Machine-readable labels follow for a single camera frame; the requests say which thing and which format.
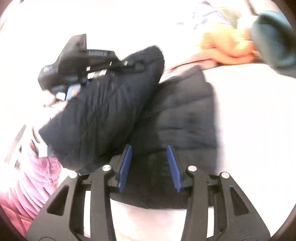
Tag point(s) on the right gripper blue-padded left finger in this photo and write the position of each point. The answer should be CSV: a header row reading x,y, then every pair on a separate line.
x,y
61,218

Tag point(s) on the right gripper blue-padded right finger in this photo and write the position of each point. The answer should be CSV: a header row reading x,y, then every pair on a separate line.
x,y
217,208

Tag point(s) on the black puffer jacket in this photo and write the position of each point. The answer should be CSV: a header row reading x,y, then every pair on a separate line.
x,y
137,108

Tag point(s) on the person's left forearm pink sleeve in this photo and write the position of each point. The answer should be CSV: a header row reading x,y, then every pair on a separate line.
x,y
24,193

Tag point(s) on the person's left hand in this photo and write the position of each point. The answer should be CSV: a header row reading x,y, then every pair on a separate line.
x,y
48,99

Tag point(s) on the cream pink plush blanket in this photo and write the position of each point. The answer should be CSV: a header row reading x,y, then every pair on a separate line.
x,y
255,119

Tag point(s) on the orange puffer jacket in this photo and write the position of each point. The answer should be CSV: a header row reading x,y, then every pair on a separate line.
x,y
229,46

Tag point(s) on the dark green folded garment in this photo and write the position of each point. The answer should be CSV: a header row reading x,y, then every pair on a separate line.
x,y
275,40

